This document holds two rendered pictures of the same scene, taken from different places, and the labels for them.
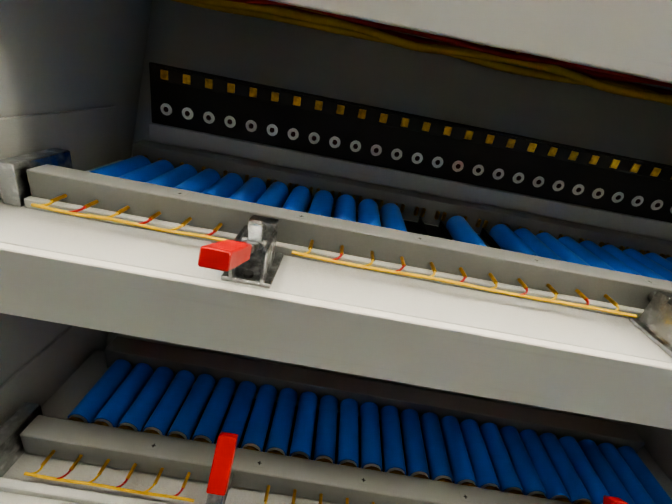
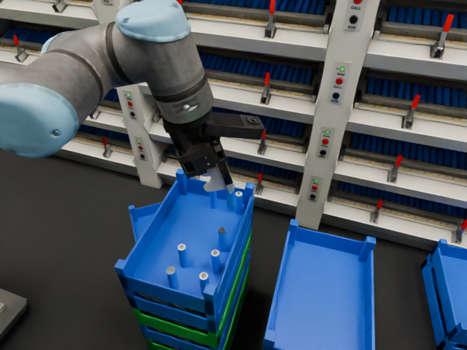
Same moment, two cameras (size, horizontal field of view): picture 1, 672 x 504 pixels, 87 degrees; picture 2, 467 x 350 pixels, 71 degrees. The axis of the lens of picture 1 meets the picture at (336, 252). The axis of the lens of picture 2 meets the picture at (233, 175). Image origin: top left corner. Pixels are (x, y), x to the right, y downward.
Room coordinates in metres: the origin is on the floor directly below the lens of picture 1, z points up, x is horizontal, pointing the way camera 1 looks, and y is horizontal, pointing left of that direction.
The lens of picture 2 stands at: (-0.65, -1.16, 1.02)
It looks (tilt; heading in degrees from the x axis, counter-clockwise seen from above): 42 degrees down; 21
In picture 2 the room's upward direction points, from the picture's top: straight up
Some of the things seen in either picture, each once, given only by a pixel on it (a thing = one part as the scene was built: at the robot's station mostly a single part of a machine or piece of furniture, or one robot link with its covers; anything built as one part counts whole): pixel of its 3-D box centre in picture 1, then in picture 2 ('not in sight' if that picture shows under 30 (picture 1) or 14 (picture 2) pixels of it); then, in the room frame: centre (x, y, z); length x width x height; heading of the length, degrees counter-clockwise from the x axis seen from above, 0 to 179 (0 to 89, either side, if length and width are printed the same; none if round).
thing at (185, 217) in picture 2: not in sight; (194, 231); (-0.26, -0.91, 0.44); 0.30 x 0.20 x 0.08; 4
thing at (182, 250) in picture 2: not in sight; (183, 255); (-0.32, -0.92, 0.44); 0.02 x 0.02 x 0.06
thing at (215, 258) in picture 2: not in sight; (215, 261); (-0.31, -0.99, 0.44); 0.02 x 0.02 x 0.06
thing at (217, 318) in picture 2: not in sight; (197, 253); (-0.26, -0.91, 0.36); 0.30 x 0.20 x 0.08; 4
